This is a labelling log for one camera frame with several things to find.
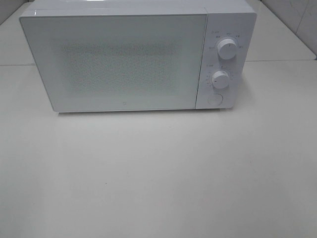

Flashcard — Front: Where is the round white door button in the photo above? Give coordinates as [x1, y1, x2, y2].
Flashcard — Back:
[208, 94, 223, 108]

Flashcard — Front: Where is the white timer knob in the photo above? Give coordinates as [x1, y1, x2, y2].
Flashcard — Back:
[211, 70, 230, 89]

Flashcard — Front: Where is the white microwave door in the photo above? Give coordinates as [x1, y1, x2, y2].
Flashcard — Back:
[20, 15, 207, 113]

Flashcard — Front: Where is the upper white power knob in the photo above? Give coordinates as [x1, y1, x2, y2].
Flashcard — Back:
[216, 37, 238, 60]

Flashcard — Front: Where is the white microwave oven body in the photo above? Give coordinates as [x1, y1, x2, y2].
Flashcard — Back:
[19, 0, 257, 110]

